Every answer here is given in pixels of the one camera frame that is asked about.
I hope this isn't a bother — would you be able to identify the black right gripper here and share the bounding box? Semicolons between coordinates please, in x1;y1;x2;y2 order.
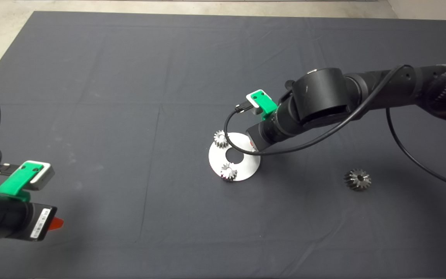
245;123;272;152

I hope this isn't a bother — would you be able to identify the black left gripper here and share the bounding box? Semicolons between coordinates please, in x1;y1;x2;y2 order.
24;203;64;242

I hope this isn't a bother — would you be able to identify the large steel gear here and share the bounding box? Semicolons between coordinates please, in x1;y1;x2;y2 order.
343;169;372;191

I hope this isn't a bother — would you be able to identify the small shiny steel gear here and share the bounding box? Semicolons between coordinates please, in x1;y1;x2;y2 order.
221;162;238;181
214;130;230;148

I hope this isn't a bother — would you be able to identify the round metal plate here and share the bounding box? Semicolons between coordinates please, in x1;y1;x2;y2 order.
208;133;262;182

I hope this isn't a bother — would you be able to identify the dark grey table cloth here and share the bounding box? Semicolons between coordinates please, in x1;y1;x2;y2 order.
0;11;446;279

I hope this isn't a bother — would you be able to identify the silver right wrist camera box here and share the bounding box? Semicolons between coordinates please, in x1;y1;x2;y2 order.
245;90;266;115

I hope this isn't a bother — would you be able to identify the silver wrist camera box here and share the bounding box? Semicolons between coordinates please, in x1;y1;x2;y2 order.
245;90;266;115
25;160;55;191

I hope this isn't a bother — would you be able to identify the black right camera cable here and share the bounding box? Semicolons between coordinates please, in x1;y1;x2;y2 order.
224;64;446;191

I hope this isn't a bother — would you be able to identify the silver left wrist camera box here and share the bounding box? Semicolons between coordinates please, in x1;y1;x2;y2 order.
25;160;55;191

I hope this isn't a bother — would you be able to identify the green right camera mount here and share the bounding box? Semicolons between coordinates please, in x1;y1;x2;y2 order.
253;90;278;117

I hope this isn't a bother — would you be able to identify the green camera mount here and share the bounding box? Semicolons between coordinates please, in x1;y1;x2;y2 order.
0;163;45;203
253;90;278;117

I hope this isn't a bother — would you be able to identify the green left camera mount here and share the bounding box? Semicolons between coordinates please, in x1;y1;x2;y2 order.
0;163;45;203

